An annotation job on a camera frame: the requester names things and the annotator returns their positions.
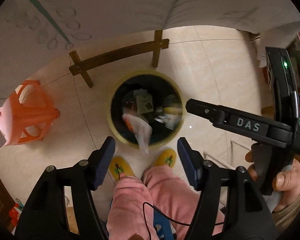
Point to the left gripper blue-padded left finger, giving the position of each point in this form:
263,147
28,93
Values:
103,157

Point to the orange plastic stool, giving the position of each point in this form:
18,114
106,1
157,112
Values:
20,124

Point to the left yellow slipper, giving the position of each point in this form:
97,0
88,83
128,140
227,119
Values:
119,168

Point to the round dark trash bin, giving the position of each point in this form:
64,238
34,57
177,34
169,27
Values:
151,97

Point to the person's right hand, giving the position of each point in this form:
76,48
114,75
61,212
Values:
288,183

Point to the red white Kinder chocolate box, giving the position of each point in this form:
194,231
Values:
141,129

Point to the right yellow slipper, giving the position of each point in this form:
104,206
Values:
167,157

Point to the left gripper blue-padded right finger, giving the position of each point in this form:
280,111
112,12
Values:
192,163

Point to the yellow slipper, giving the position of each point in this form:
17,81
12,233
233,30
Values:
119,168
167,157

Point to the pink trousers legs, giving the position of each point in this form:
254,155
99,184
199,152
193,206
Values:
131,210

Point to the wooden table leg frame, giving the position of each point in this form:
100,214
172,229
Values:
82,67

